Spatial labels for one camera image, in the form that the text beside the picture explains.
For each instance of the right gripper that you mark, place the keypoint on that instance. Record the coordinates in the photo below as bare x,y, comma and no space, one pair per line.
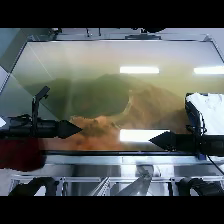
186,143

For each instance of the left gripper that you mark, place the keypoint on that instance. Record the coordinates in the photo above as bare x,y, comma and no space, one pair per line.
47,128

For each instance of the dark red shirt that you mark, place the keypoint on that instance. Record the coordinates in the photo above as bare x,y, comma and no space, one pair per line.
20,154

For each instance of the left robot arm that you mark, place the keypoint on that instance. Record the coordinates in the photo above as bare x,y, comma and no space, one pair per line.
16,128

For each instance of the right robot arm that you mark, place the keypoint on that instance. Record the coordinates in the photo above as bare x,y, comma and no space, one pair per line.
213,144

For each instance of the white garment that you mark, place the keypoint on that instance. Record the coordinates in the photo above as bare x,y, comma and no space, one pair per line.
210,110

